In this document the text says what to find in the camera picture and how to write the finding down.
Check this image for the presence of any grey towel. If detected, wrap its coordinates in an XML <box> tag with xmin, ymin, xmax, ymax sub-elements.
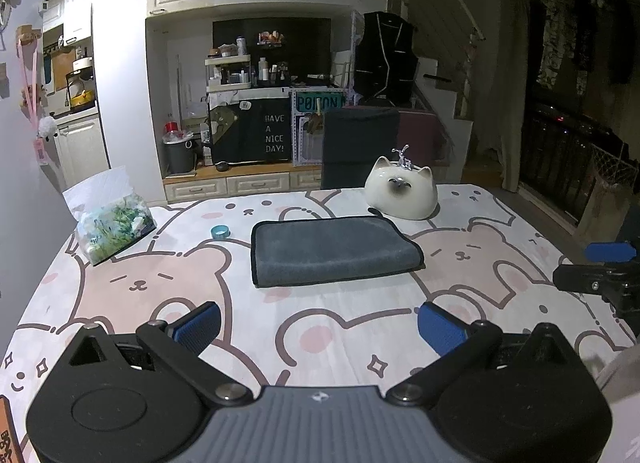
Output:
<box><xmin>250</xmin><ymin>215</ymin><xmax>425</xmax><ymax>287</ymax></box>

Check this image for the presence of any cartoon bear tablecloth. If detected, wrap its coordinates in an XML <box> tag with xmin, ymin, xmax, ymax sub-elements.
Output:
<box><xmin>0</xmin><ymin>182</ymin><xmax>640</xmax><ymax>463</ymax></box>

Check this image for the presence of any blue tape roll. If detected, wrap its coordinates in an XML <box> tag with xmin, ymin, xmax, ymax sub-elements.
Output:
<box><xmin>210</xmin><ymin>225</ymin><xmax>231</xmax><ymax>241</ymax></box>

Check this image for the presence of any floral tissue pack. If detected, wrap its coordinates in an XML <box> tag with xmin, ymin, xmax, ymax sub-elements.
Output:
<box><xmin>63</xmin><ymin>166</ymin><xmax>156</xmax><ymax>266</ymax></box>

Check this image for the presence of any white drawer cabinet bench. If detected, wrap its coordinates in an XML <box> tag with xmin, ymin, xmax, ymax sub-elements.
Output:
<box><xmin>163</xmin><ymin>163</ymin><xmax>321</xmax><ymax>203</ymax></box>

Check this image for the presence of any white cat-shaped ceramic bowl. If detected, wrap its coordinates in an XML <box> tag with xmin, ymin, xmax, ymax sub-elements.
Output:
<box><xmin>363</xmin><ymin>157</ymin><xmax>438</xmax><ymax>220</ymax></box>

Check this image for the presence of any silver ornament behind cat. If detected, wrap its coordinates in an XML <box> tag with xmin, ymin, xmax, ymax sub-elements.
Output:
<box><xmin>392</xmin><ymin>145</ymin><xmax>413</xmax><ymax>171</ymax></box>

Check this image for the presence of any dark grey trash bin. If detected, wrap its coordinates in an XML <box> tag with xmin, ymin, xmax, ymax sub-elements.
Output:
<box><xmin>163</xmin><ymin>135</ymin><xmax>196</xmax><ymax>175</ymax></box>

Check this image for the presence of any white kitchen cabinet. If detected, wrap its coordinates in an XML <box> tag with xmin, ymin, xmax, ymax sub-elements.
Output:
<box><xmin>54</xmin><ymin>113</ymin><xmax>110</xmax><ymax>189</ymax></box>

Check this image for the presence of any dark upholstered chair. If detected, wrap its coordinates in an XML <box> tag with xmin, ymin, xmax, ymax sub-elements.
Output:
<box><xmin>320</xmin><ymin>107</ymin><xmax>400</xmax><ymax>189</ymax></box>

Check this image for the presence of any black have a nice day cloth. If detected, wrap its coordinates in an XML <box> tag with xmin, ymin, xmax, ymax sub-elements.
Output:
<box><xmin>209</xmin><ymin>98</ymin><xmax>292</xmax><ymax>164</ymax></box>

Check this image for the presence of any black hanging jacket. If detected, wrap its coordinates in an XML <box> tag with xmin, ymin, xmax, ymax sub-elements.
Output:
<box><xmin>354</xmin><ymin>12</ymin><xmax>418</xmax><ymax>108</ymax></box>

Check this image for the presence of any poison sign pegboard crate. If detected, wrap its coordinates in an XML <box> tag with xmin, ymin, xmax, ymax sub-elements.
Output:
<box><xmin>291</xmin><ymin>88</ymin><xmax>345</xmax><ymax>166</ymax></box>

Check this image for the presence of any white two-tier shelf rack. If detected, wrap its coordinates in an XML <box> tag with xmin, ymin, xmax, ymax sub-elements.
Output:
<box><xmin>205</xmin><ymin>55</ymin><xmax>252</xmax><ymax>93</ymax></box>

